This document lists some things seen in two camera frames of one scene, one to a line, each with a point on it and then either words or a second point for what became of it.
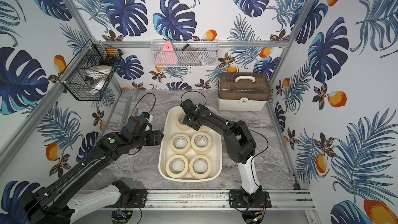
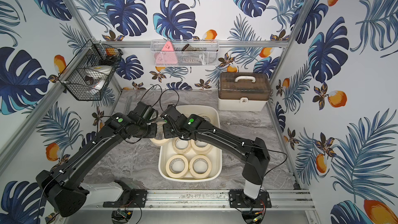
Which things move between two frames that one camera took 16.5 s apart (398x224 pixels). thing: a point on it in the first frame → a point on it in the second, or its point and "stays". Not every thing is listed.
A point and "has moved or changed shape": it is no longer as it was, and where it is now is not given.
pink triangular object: [166, 58] stays
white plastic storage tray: [185, 154] stays
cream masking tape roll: [201, 142] has moved or changed shape
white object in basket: [97, 75] stays
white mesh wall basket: [185, 52] stays
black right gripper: [185, 121] → [166, 134]
